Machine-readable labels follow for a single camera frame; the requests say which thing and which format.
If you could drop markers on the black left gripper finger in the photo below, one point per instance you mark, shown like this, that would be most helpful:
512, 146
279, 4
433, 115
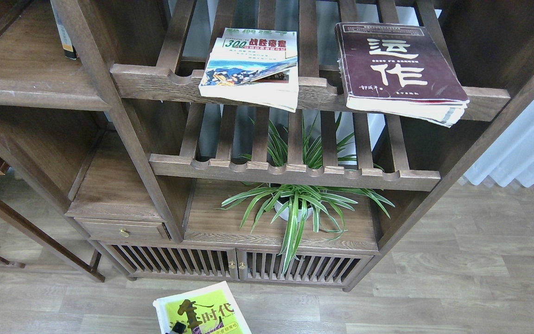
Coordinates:
178, 328

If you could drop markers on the yellow green book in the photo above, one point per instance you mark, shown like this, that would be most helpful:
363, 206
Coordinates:
209, 310

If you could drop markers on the upright book on shelf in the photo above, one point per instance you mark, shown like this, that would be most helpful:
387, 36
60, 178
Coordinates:
69, 49

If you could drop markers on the brass drawer knob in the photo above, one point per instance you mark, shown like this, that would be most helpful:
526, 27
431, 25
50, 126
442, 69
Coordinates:
124, 233

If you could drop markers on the white plant pot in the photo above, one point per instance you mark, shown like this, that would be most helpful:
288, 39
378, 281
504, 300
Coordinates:
283, 207

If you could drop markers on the green spider plant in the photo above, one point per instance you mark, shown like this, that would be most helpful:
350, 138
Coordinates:
302, 201

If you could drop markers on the dark wooden bookshelf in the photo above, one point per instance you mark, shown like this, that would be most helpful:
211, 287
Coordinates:
121, 137

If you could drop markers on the wooden furniture at left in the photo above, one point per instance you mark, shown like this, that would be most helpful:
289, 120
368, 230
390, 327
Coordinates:
25, 247

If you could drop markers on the white blue 300 book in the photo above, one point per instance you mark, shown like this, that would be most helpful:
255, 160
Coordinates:
254, 66

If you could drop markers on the maroon book white characters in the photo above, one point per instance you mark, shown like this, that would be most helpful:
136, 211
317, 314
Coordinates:
398, 69

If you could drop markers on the white curtain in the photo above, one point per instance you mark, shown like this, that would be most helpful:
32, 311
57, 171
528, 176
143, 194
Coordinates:
510, 158

